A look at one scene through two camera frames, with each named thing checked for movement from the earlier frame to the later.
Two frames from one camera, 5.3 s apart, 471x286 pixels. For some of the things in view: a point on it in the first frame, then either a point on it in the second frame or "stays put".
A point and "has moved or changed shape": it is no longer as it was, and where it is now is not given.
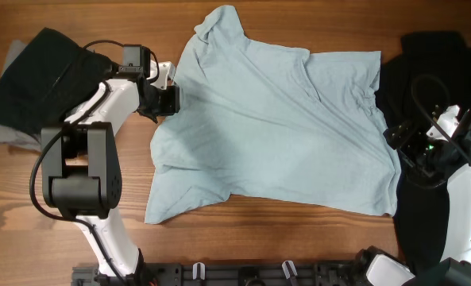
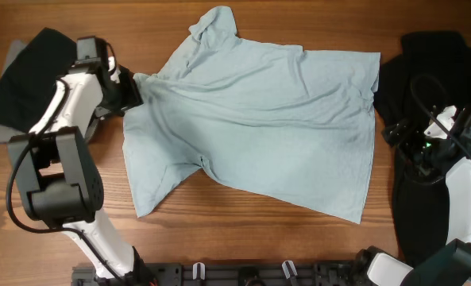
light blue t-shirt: (256, 121) has moved or changed shape
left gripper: (172, 103) to (133, 96)
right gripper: (408, 135) stays put
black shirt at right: (417, 86) stays put
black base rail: (228, 273) stays put
